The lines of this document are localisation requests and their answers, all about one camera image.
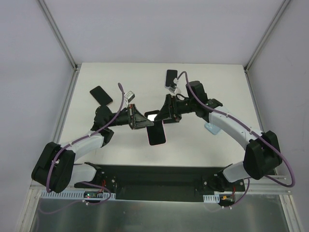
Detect left aluminium frame post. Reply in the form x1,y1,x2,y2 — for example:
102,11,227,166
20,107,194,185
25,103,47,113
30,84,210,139
36,0,79,71

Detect phone in lilac case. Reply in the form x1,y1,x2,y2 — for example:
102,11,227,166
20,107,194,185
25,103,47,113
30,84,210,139
165,70,178,88

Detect left white cable duct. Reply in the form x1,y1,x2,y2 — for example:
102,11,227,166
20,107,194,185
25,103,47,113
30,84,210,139
41,190,116,201

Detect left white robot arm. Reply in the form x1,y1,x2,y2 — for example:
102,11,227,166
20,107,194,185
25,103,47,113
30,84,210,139
31,104,154,193

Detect right aluminium frame post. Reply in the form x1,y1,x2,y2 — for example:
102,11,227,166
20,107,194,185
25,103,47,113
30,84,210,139
244,0,292,73

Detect white cable duct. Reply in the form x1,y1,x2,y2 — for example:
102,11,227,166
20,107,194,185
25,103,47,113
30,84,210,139
41,190,116,201
203,194,220,203

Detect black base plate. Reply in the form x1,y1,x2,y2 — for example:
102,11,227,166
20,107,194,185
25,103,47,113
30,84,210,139
73,163,246,201

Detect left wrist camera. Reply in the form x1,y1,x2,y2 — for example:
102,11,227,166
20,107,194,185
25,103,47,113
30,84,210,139
124,90,135,102

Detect aluminium frame post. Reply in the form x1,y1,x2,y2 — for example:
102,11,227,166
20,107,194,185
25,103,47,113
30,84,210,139
244,0,292,73
36,0,79,71

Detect right white cable duct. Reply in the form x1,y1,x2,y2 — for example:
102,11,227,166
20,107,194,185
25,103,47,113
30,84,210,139
203,194,220,203

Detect light blue phone case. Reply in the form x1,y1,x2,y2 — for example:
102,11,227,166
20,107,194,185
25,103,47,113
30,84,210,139
204,123,221,135

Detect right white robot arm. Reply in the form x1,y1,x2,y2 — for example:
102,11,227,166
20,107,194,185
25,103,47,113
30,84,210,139
155,81,283,191

